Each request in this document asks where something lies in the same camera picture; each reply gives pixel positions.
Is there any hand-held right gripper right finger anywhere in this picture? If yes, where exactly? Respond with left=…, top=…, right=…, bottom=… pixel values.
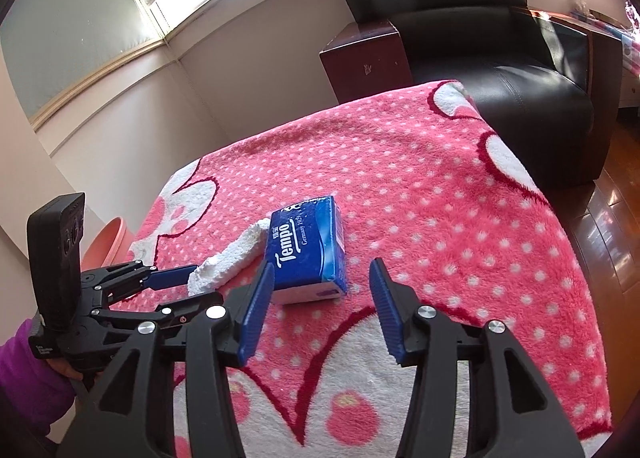
left=369, top=257, right=586, bottom=458

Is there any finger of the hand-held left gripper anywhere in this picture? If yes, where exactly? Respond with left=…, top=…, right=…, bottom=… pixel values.
left=91, top=291, right=226, bottom=329
left=81, top=260, right=202, bottom=305

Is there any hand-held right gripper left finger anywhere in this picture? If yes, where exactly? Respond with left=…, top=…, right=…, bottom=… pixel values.
left=55, top=260, right=277, bottom=458

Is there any white tissue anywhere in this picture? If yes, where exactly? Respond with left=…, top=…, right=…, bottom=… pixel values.
left=187, top=218, right=271, bottom=297

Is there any pink plastic bin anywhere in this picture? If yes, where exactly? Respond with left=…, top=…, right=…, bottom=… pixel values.
left=82, top=218, right=136, bottom=271

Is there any blue tissue packet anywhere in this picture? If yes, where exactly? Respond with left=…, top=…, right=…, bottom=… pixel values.
left=269, top=195, right=349, bottom=306

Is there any person's left forearm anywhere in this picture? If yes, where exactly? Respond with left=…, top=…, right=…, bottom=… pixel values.
left=0, top=320, right=77, bottom=413

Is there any person's left hand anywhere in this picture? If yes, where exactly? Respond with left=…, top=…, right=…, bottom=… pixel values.
left=47, top=357, right=84, bottom=382

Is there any pink spotted blanket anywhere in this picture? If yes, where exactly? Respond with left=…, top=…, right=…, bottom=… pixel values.
left=100, top=80, right=614, bottom=458

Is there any dark red wooden cabinet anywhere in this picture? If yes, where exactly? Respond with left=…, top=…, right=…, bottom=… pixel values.
left=319, top=20, right=414, bottom=105

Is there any black leather armchair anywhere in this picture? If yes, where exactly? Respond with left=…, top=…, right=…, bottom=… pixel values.
left=340, top=0, right=596, bottom=189

